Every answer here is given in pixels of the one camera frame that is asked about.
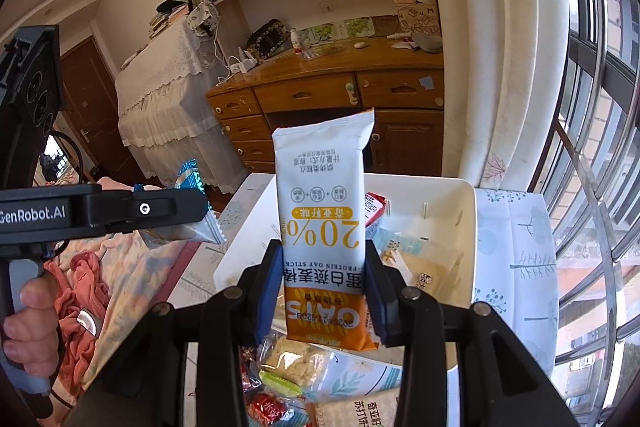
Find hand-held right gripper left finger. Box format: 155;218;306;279
65;238;285;427

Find white plastic bin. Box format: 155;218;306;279
213;172;477;373

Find mauve sheet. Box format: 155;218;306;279
160;239;203;298

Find small green snack packet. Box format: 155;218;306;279
258;369;303;400

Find person's left hand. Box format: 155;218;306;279
2;278;65;378

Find brown wooden door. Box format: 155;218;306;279
60;36;151;188

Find pastel floral blanket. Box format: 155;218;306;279
42;177;201;408

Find white power strip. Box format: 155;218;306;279
225;57;258;75

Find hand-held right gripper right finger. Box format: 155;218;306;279
364;239;576;427

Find metal window grille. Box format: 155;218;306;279
530;0;640;427

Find tree print tablecloth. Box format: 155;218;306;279
165;172;558;427

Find cream curtain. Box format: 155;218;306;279
415;0;581;192

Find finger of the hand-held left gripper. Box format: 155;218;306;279
101;188;210;234

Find blue silver snack packet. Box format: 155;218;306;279
137;160;224;250

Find wooden desk with drawers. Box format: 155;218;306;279
206;34;446;180

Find small cardboard box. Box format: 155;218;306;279
396;2;441;40

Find grey cloth cap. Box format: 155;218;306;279
412;32;443;54

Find hanging patterned fabric bag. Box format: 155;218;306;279
186;2;221;38

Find white lace covered cabinet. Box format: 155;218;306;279
115;14;251;195

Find clear soda cracker packet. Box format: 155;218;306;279
305;387;403;427

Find coral pink cloth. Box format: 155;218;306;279
42;252;111;388

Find leaf print crisp packet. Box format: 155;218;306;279
257;332;403;400

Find stack of books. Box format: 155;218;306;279
147;0;188;40

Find red white milk carton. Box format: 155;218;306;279
364;192;391;240

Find white orange oat bar packet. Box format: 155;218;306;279
271;108;380;353

